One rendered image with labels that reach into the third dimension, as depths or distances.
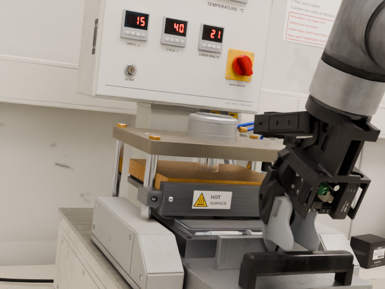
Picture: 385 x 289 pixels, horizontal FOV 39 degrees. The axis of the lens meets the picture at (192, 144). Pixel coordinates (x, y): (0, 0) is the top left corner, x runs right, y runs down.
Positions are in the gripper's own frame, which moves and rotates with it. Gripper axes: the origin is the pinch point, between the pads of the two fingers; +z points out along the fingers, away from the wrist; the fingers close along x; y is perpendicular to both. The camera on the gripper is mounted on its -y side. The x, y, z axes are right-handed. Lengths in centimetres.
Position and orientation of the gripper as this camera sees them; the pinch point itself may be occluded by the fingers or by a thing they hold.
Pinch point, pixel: (273, 242)
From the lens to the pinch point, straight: 70.1
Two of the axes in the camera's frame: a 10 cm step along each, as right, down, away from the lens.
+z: -2.5, 8.8, 4.0
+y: 3.5, 4.7, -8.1
